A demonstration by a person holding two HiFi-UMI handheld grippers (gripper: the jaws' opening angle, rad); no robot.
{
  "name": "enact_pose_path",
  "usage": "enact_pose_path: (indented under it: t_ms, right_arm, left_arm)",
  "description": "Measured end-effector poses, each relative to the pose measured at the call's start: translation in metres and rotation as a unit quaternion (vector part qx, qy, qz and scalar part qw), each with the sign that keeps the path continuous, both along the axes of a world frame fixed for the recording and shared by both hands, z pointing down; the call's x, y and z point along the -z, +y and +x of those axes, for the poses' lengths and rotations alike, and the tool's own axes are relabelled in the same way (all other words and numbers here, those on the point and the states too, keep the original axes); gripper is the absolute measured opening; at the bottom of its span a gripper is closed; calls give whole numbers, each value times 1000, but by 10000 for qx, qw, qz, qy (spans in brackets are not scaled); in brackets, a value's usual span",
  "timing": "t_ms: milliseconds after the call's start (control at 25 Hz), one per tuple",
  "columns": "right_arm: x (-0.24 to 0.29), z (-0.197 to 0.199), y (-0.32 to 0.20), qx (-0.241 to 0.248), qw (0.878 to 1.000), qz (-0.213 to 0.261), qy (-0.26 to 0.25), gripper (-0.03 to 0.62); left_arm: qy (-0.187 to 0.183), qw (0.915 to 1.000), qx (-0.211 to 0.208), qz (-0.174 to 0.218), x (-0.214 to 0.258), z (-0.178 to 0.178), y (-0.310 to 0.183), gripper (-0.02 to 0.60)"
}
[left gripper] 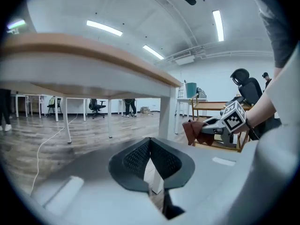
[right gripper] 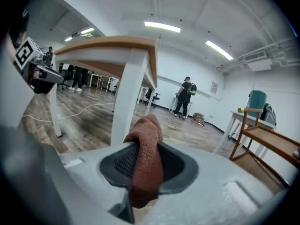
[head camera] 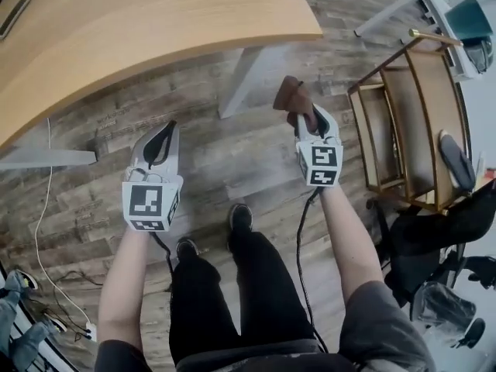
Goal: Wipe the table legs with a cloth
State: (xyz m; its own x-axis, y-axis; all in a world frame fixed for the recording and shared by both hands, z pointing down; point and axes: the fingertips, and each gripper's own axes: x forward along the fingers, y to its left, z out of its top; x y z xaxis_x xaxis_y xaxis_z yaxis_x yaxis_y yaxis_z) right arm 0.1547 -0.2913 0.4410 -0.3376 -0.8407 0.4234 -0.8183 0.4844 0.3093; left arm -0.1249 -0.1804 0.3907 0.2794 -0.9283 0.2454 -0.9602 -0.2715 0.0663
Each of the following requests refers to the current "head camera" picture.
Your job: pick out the white side table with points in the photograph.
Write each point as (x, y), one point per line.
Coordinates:
(387, 12)

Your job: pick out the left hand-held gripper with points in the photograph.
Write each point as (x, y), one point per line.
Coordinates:
(149, 204)

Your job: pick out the black helmet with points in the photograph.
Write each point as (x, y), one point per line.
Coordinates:
(480, 54)

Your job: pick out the black smartphone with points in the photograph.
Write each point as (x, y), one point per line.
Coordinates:
(19, 12)

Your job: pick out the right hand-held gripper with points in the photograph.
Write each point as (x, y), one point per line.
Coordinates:
(321, 165)

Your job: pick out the person's right forearm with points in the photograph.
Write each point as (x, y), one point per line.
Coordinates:
(348, 246)

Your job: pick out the black slipper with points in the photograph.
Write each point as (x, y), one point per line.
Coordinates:
(457, 161)

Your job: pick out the person's left forearm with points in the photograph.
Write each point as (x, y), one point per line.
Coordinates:
(124, 285)

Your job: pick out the black office chair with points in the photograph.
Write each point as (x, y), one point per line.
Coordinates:
(426, 238)

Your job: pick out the person's black shoe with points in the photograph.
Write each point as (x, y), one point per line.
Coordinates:
(240, 217)
(187, 246)

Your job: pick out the person's right black shoe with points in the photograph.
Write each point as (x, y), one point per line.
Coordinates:
(240, 217)

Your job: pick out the gold-framed rattan shelf cart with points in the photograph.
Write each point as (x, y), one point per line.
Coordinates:
(426, 111)

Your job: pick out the brown cloth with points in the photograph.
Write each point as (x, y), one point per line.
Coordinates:
(288, 95)

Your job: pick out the person's dark grey t-shirt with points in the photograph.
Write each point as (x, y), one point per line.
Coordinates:
(379, 324)

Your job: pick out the wooden table with white legs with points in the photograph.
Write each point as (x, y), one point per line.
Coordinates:
(155, 21)

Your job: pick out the teal bin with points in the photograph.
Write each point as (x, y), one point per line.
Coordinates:
(469, 18)

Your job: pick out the plastic-wrapped black chair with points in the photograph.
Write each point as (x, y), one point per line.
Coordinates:
(445, 308)

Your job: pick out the person's left black shoe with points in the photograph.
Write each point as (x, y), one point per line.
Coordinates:
(187, 246)

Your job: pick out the person's black trousers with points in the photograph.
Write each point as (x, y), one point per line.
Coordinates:
(201, 304)

